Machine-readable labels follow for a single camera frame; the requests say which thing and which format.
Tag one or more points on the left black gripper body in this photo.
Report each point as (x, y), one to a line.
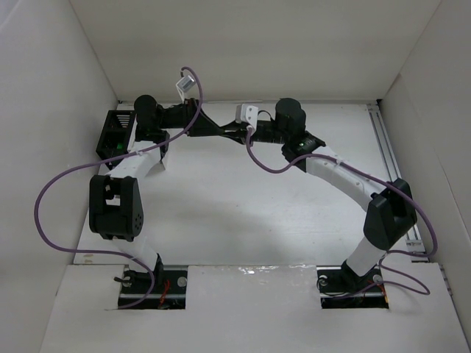
(192, 120)

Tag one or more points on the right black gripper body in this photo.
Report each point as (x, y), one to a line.
(251, 130)

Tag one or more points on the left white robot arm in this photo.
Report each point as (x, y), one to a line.
(130, 152)

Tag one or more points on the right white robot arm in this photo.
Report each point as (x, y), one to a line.
(389, 214)

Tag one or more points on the white slatted container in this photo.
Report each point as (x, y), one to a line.
(158, 156)

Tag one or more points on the black slatted container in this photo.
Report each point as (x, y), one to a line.
(118, 127)

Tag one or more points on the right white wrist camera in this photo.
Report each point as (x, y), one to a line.
(248, 114)

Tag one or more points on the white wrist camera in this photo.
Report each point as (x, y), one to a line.
(184, 85)
(248, 114)

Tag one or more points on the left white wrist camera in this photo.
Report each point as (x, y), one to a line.
(184, 85)

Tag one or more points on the aluminium rail right side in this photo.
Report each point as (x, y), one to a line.
(412, 240)

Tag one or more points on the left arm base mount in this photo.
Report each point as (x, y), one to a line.
(168, 292)

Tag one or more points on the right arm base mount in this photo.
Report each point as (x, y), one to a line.
(338, 290)

